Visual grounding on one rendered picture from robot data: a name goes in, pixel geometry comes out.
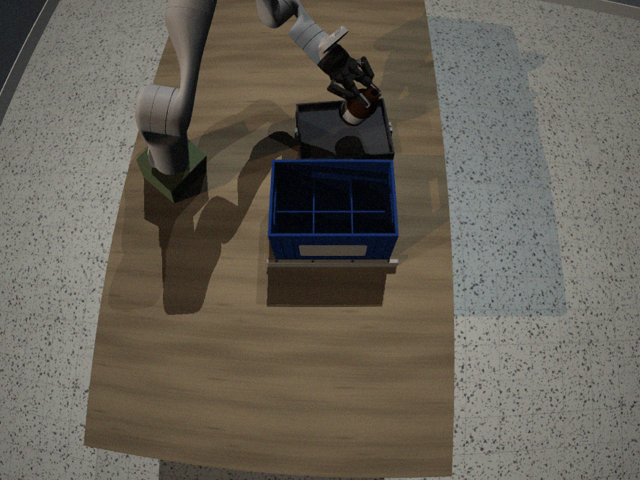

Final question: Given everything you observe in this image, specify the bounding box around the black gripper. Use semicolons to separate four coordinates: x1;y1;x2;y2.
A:
317;45;381;108

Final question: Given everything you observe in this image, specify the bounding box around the blue crate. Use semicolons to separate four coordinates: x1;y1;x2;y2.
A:
268;159;399;259

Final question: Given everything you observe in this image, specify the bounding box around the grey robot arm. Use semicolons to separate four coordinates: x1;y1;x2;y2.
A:
135;0;349;175

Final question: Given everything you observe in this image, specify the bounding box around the brown glass bottle with white label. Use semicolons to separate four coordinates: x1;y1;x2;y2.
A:
339;88;379;126

